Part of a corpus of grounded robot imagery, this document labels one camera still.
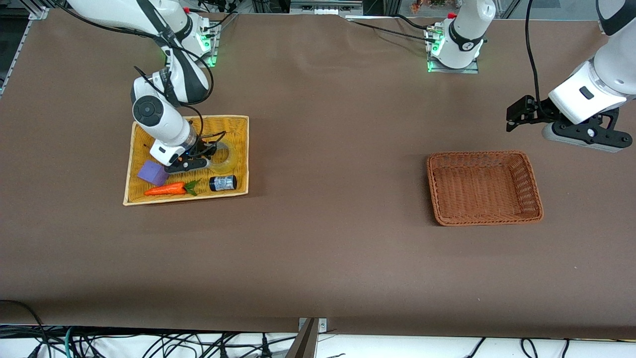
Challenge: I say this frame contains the yellow tape roll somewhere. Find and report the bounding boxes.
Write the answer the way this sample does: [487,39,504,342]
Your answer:
[205,140,235,175]

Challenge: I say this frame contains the small black can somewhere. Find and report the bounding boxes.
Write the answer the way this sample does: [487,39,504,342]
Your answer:
[208,175,237,192]

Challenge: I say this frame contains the yellow wicker basket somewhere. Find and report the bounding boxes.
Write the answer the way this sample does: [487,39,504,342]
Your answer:
[123,115,249,206]

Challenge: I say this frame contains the purple foam cube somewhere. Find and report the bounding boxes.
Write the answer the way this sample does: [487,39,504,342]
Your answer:
[137,160,170,186]

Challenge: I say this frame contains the orange toy carrot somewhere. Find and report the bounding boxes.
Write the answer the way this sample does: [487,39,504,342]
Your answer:
[143,180,199,197]

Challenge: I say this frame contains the brown wicker basket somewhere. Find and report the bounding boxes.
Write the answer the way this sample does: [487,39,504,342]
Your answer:
[426,150,544,227]

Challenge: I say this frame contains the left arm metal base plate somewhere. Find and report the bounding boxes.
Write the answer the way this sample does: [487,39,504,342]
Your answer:
[426,25,480,75]

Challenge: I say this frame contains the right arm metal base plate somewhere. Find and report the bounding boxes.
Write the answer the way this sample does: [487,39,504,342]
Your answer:
[196,22,220,68]

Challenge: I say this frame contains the black cable to base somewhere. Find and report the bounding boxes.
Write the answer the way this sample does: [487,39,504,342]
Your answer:
[347,14,439,43]

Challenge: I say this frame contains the aluminium frame rail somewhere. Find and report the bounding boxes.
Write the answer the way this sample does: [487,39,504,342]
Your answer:
[290,0,364,16]

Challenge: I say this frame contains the black looped floor cable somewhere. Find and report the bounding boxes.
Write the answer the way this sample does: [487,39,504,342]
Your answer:
[0,299,52,358]

